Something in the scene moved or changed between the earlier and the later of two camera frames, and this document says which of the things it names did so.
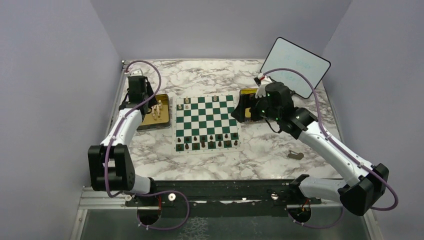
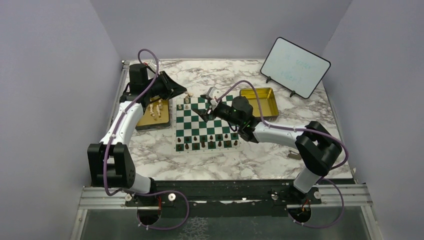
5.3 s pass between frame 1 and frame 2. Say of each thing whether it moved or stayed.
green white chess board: stayed
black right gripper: moved
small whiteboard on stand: stayed
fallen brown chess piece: stayed
